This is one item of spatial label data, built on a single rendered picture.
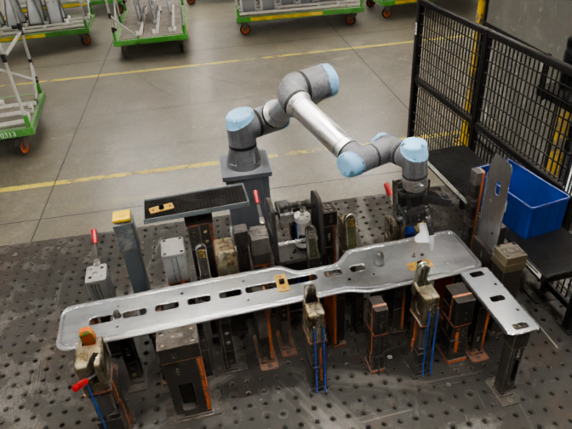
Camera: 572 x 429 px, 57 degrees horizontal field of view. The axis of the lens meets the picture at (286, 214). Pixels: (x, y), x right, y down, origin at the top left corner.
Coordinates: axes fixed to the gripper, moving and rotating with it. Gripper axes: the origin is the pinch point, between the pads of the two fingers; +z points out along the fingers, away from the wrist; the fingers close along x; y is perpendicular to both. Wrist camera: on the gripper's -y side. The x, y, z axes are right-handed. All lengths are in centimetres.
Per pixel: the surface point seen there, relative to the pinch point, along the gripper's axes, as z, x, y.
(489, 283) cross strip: 13.5, 14.9, -15.5
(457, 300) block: 14.2, 16.8, -3.5
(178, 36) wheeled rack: 80, -620, 64
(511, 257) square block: 8.6, 11.4, -25.0
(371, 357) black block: 33.0, 13.7, 25.2
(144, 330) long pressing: 2, 4, 92
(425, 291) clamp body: 6.7, 16.6, 7.2
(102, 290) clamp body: -1, -17, 105
